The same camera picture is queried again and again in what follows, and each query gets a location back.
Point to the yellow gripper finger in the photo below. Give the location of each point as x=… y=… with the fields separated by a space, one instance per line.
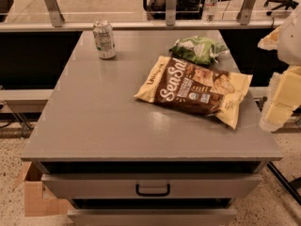
x=283 y=98
x=270 y=42

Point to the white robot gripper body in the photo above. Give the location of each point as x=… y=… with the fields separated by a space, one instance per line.
x=291 y=42

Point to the green chip bag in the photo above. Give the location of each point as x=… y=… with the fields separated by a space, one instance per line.
x=199 y=50

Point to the brown SeaSalt chip bag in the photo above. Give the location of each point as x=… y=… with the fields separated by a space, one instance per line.
x=179 y=84

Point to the silver 7up soda can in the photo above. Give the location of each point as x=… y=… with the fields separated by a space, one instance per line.
x=104 y=39

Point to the black chair on right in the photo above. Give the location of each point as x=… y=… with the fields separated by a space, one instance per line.
x=286 y=4

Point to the clear plastic water bottle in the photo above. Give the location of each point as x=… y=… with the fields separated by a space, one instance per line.
x=209 y=10

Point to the grey lower cabinet drawer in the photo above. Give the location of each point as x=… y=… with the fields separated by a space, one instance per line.
x=152 y=217

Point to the grey cabinet drawer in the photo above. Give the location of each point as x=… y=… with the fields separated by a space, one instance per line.
x=122 y=185
x=152 y=217

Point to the grey upper cabinet drawer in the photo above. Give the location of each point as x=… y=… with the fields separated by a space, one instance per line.
x=122 y=185

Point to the brown cardboard box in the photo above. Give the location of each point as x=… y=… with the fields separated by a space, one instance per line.
x=39 y=201

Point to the black drawer handle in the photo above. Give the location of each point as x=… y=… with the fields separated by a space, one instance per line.
x=152 y=191

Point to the metal glass railing frame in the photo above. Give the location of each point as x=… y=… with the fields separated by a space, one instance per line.
x=79 y=15

